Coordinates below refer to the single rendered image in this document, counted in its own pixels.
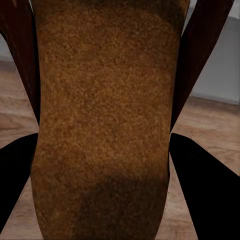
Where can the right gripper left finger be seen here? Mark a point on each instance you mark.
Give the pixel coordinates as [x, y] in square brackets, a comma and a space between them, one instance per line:
[15, 161]

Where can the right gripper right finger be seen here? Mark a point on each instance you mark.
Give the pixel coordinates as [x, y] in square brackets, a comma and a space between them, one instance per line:
[210, 188]

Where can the sandal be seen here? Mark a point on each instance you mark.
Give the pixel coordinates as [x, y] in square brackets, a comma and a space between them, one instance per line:
[107, 81]

